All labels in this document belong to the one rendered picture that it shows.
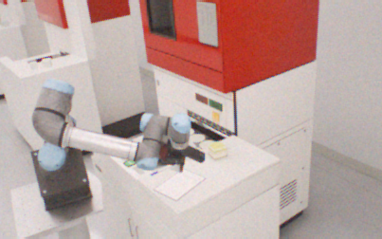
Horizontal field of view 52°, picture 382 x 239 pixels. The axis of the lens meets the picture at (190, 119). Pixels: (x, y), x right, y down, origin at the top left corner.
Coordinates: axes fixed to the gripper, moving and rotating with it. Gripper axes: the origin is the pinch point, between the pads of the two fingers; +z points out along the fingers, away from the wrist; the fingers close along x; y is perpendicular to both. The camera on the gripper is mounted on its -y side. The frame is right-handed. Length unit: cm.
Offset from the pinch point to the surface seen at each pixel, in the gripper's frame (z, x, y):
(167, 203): 4.6, 14.5, 4.5
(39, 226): 30, 21, 64
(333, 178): 130, -97, -125
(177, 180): 9.9, -0.9, 1.7
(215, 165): 11.9, -13.6, -15.6
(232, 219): 22.1, 8.8, -26.5
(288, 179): 75, -54, -70
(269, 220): 39, -2, -48
